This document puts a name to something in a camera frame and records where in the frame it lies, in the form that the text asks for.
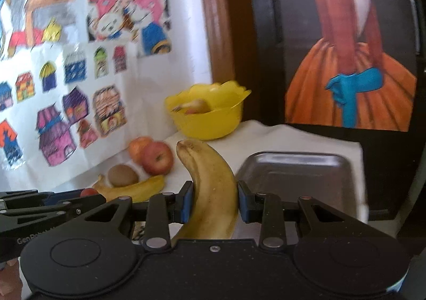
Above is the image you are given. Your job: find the group of coloured house drawings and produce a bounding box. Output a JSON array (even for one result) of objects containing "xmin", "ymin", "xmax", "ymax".
[{"xmin": 0, "ymin": 45, "xmax": 130, "ymax": 167}]

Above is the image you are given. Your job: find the orange dress figure poster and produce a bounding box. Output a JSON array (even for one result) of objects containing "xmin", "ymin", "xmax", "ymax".
[{"xmin": 284, "ymin": 0, "xmax": 418, "ymax": 132}]

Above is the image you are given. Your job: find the white tablecloth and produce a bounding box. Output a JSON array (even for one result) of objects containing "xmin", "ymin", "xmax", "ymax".
[{"xmin": 126, "ymin": 120, "xmax": 371, "ymax": 241}]

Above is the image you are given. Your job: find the small yellow banana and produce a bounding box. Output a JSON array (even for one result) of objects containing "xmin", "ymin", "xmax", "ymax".
[{"xmin": 92, "ymin": 174, "xmax": 166, "ymax": 203}]

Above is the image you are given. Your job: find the metal tray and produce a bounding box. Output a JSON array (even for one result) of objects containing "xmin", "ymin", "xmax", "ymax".
[{"xmin": 235, "ymin": 152, "xmax": 358, "ymax": 221}]

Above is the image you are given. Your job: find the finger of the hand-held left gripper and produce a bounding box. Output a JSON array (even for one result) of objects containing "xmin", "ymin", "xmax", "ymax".
[
  {"xmin": 0, "ymin": 196, "xmax": 108, "ymax": 222},
  {"xmin": 0, "ymin": 190, "xmax": 83, "ymax": 205}
]

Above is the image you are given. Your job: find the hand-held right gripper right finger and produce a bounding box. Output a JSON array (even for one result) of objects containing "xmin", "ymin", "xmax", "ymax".
[{"xmin": 236, "ymin": 180, "xmax": 362, "ymax": 252}]

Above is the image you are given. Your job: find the colourful building drawing poster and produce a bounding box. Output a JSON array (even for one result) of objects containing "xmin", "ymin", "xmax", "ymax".
[{"xmin": 0, "ymin": 0, "xmax": 81, "ymax": 61}]

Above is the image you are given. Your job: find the brown wooden door frame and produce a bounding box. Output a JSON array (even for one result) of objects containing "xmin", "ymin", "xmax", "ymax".
[{"xmin": 198, "ymin": 0, "xmax": 237, "ymax": 85}]

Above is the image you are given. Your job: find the red apple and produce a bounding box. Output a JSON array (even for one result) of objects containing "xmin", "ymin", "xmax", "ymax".
[{"xmin": 142, "ymin": 142, "xmax": 174, "ymax": 176}]

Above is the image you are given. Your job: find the brown kiwi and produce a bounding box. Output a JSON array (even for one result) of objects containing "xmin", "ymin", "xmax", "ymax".
[{"xmin": 107, "ymin": 164, "xmax": 139, "ymax": 187}]

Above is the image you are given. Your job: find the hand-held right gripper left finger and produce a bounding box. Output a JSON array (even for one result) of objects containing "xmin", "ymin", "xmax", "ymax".
[{"xmin": 83, "ymin": 181, "xmax": 194, "ymax": 252}]

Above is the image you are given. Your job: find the large yellow banana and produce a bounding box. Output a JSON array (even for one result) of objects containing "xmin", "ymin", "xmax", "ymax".
[{"xmin": 171, "ymin": 138, "xmax": 239, "ymax": 241}]

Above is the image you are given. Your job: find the yellow scalloped plastic bowl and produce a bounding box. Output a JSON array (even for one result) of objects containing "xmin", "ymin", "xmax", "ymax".
[{"xmin": 165, "ymin": 80, "xmax": 252, "ymax": 140}]

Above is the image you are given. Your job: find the orange-yellow apple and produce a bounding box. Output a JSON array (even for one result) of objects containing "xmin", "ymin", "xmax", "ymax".
[{"xmin": 129, "ymin": 137, "xmax": 154, "ymax": 165}]

